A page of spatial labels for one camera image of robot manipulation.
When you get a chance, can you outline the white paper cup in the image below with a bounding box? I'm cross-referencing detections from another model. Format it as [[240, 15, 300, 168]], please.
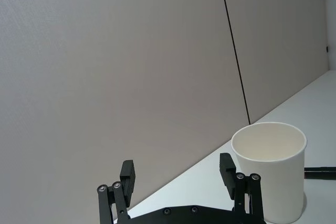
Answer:
[[230, 121, 308, 223]]

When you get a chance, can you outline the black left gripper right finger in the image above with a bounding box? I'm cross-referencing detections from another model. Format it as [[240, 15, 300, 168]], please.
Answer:
[[219, 153, 265, 221]]

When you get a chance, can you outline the black flat bar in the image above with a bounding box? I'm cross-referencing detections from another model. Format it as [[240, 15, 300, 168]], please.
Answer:
[[303, 166, 336, 180]]

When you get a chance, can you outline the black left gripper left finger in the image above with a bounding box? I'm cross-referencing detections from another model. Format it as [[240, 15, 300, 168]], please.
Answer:
[[97, 159, 137, 224]]

